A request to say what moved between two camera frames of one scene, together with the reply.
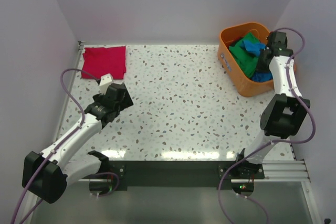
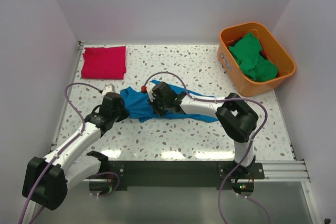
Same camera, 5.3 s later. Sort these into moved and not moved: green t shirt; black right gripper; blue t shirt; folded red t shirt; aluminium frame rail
Moved: black right gripper; blue t shirt
Not moved: green t shirt; folded red t shirt; aluminium frame rail
